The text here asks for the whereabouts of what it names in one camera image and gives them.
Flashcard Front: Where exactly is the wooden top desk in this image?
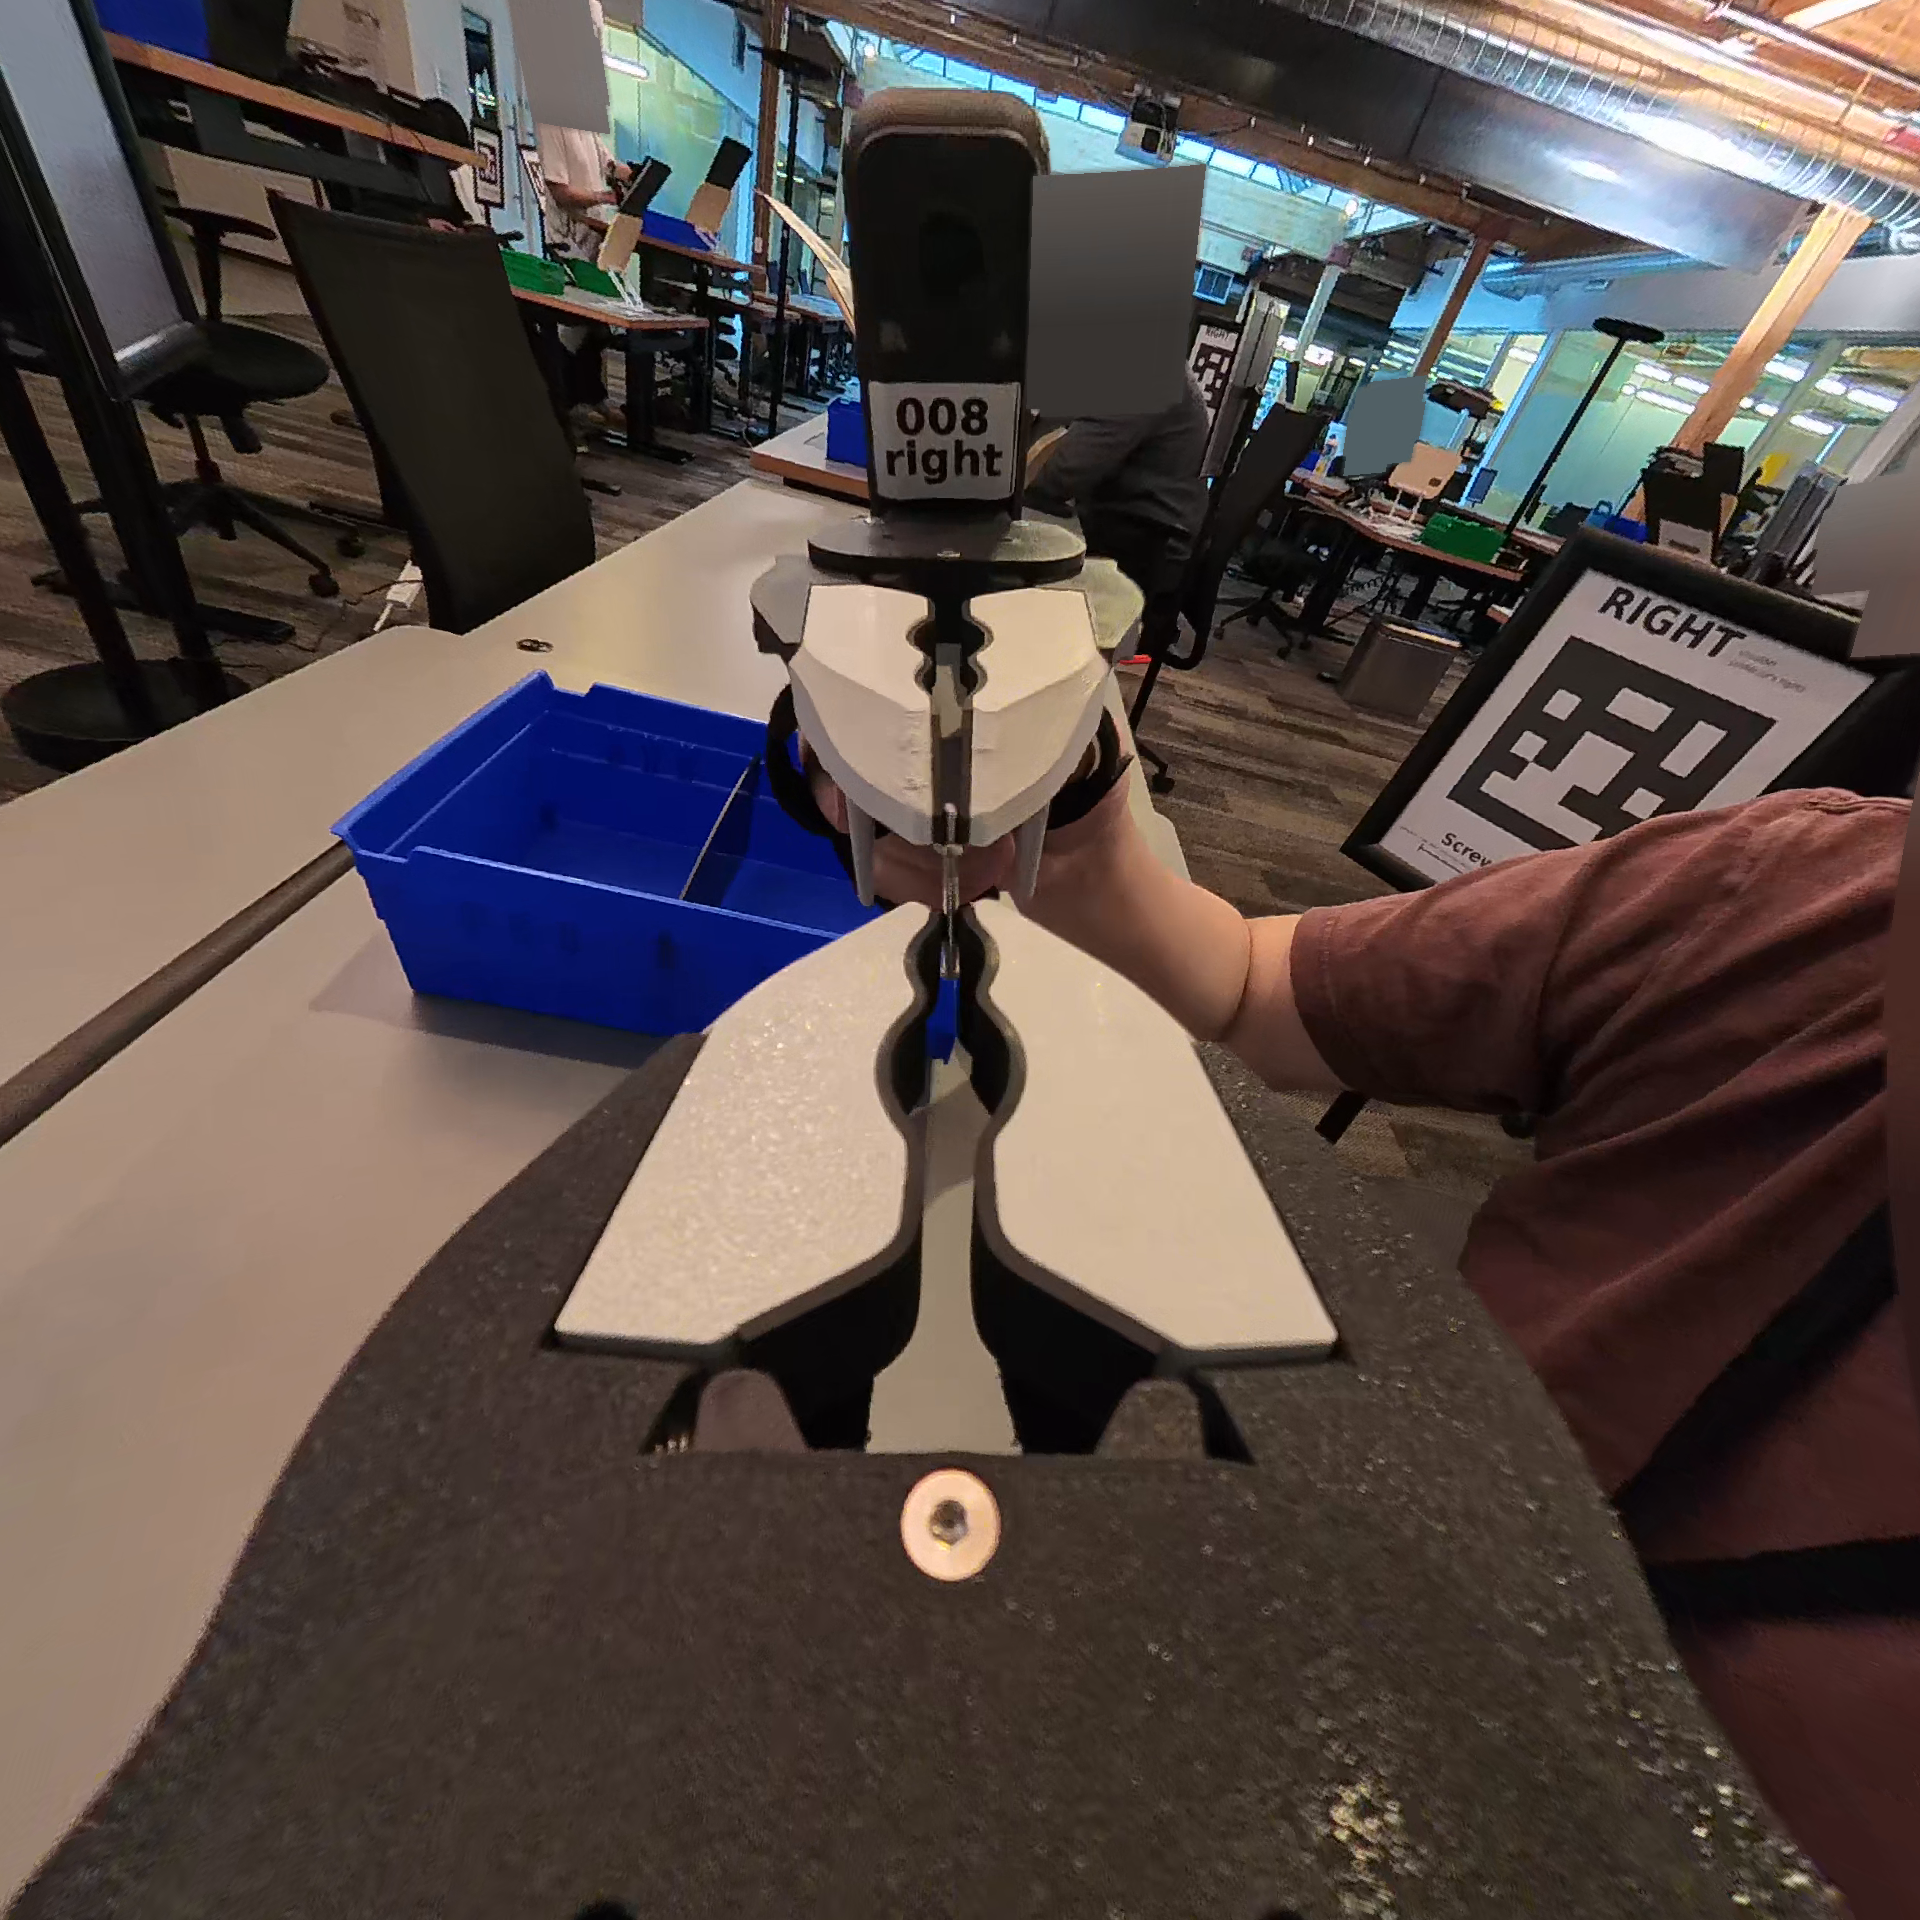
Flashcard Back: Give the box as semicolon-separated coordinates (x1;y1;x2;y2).
508;280;713;465

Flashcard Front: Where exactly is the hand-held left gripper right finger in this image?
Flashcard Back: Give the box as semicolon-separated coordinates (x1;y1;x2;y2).
965;900;1337;1455

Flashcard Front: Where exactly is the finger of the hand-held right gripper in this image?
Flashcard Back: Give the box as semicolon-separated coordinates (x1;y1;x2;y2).
953;587;1115;906
784;586;944;911

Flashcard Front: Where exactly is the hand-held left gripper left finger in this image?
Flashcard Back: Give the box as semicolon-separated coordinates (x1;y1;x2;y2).
556;900;946;1455

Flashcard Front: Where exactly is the black mesh office chair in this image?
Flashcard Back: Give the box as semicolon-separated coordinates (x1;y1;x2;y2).
267;190;601;635

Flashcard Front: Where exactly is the grey trash can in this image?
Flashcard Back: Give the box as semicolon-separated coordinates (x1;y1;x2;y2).
1337;616;1464;721

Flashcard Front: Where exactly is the framed black white marker sign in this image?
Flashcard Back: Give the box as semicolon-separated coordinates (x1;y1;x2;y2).
1340;529;1885;895

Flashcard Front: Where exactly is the black swivel office chair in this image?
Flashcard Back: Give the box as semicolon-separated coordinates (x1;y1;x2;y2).
30;202;345;606

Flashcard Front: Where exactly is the person's right hand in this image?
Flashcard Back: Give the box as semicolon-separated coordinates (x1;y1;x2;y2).
813;750;1257;1041

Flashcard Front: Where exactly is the person's right forearm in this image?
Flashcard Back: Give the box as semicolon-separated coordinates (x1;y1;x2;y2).
1201;786;1920;1145

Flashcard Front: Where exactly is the black shoulder strap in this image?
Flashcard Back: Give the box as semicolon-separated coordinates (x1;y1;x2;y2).
1616;1224;1920;1625

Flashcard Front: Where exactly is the person's maroon shirt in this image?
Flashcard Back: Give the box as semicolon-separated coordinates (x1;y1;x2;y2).
1458;1140;1920;1920

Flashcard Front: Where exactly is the black floor lamp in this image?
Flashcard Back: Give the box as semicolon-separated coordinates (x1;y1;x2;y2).
1517;315;1669;530

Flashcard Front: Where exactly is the whiteboard on black stand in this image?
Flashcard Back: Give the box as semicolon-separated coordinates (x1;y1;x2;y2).
0;0;257;771

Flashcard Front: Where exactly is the blue plastic bin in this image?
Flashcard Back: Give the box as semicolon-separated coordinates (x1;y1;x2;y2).
333;670;905;1041

